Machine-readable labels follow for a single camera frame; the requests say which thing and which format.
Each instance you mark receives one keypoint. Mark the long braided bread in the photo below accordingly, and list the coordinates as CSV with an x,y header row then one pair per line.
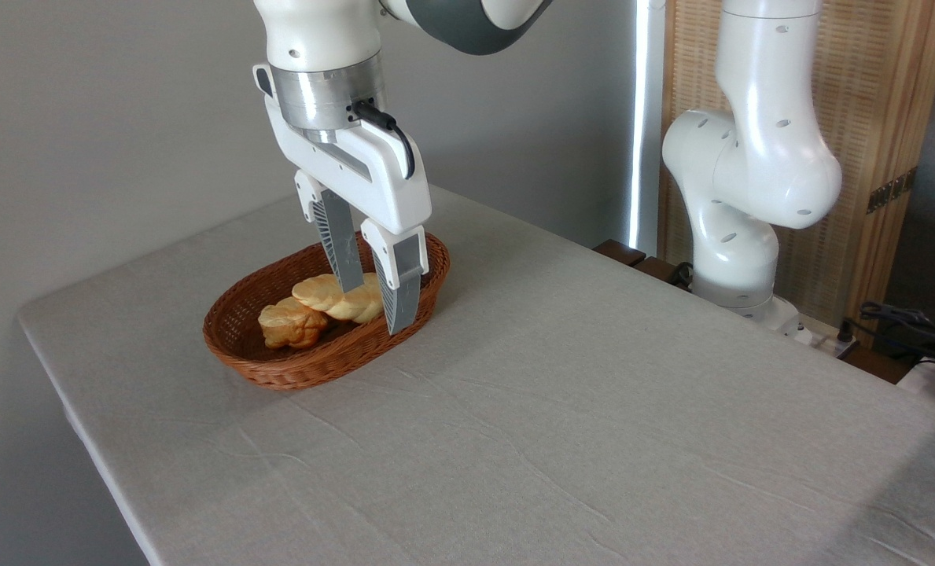
x,y
333,297

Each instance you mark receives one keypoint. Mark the grey tablecloth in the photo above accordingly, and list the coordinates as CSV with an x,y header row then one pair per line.
x,y
561,409

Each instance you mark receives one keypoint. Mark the wooden woven folding screen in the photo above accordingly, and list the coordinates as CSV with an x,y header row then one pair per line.
x,y
872,86

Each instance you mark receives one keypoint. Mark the dark wooden furniture edge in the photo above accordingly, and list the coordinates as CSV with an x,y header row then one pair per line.
x,y
621,251

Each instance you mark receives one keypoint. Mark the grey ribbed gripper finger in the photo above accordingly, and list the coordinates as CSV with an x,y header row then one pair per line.
x,y
341,251
401,291

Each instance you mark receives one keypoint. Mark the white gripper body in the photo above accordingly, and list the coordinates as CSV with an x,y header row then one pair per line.
x,y
388,189

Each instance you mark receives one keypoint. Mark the small round bread roll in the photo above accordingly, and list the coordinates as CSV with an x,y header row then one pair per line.
x,y
288,324

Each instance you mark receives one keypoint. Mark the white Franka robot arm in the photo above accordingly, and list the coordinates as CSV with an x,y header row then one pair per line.
x,y
754,157

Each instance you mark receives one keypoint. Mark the brown wicker basket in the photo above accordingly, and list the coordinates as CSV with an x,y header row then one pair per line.
x,y
294,365

